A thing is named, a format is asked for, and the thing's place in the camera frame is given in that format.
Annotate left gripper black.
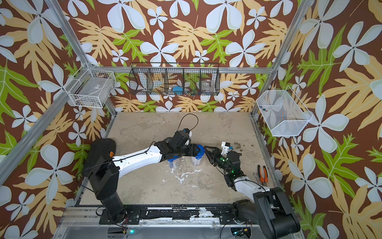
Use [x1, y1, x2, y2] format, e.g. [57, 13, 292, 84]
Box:
[174, 143, 201, 156]

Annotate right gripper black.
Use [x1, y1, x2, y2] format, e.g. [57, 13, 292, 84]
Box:
[204, 146, 232, 175]

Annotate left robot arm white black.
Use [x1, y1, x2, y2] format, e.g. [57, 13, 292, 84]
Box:
[81, 128, 205, 225]

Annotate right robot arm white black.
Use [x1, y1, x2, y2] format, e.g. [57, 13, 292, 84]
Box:
[204, 146, 301, 239]

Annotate metal wrench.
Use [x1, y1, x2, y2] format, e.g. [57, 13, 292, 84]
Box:
[253, 172, 261, 185]

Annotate blue item in basket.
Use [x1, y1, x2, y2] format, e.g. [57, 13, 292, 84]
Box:
[173, 86, 184, 95]

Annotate white mesh basket right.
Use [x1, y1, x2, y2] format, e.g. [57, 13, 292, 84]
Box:
[256, 87, 313, 137]

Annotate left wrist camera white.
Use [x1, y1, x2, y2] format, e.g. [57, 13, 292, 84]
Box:
[183, 128, 192, 145]

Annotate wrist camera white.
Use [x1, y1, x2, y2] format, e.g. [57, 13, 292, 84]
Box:
[183, 128, 192, 145]
[221, 141, 233, 157]

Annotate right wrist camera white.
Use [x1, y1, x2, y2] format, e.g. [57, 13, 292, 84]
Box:
[221, 141, 233, 157]

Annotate left camera cable black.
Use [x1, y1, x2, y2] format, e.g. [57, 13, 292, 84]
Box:
[177, 113, 200, 131]

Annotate orange handled pliers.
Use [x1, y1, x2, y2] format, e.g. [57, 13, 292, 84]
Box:
[257, 165, 268, 192]

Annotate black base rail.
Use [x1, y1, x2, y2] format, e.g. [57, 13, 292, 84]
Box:
[98, 205, 253, 226]

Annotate black wire basket back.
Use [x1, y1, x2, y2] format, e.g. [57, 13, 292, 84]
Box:
[127, 62, 221, 96]

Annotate white wire basket left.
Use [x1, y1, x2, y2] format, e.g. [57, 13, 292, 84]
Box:
[65, 63, 116, 109]

